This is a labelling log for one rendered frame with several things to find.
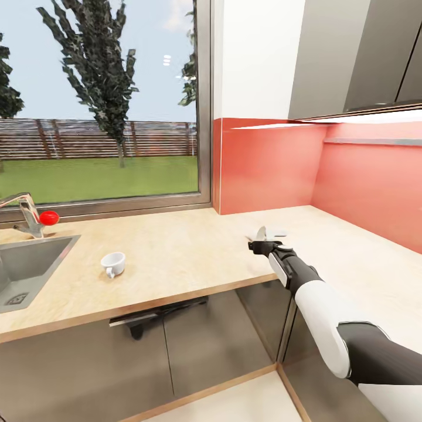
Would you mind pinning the countertop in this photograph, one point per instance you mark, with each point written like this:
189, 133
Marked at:
377, 276
170, 257

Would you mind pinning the drop in sink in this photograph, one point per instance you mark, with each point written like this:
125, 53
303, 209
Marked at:
26, 266

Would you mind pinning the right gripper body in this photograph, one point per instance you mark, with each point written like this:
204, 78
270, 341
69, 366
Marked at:
260, 247

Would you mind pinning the coffee cup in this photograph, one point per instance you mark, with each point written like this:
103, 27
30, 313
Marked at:
113, 263

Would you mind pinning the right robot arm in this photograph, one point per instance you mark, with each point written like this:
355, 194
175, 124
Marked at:
352, 344

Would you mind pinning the fixed window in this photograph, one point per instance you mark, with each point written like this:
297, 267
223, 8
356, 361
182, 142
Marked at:
106, 107

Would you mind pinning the paper coffee filter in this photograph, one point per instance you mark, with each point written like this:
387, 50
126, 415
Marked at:
258, 234

